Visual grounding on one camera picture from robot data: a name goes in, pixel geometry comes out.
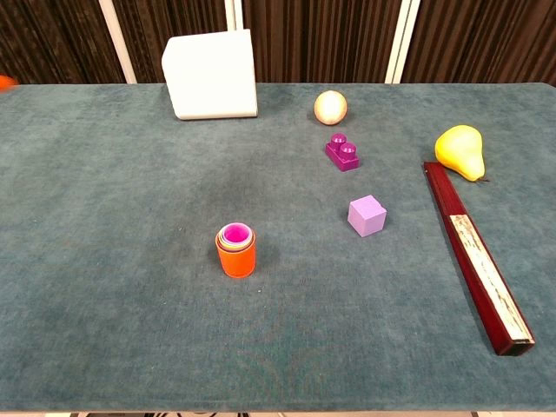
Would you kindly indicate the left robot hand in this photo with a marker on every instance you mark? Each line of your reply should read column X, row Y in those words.
column 6, row 82

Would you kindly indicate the yellow plastic cup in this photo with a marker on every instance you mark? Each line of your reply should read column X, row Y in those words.
column 229, row 248

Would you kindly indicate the white box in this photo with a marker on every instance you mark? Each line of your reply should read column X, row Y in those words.
column 210, row 74

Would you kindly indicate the orange plastic cup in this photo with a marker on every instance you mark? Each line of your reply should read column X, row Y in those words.
column 236, row 262

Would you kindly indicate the beige egg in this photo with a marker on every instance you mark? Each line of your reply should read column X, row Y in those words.
column 331, row 107

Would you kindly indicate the purple two-stud toy brick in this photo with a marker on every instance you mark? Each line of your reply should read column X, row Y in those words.
column 343, row 154

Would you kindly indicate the teal carpet table mat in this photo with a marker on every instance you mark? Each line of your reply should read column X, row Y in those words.
column 304, row 326

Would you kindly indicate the lavender cube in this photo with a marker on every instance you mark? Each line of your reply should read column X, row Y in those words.
column 367, row 216

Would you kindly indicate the yellow toy pear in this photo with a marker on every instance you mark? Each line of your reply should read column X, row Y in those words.
column 460, row 150

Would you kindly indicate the white partition post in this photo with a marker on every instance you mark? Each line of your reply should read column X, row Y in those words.
column 403, row 43
column 117, row 43
column 234, row 15

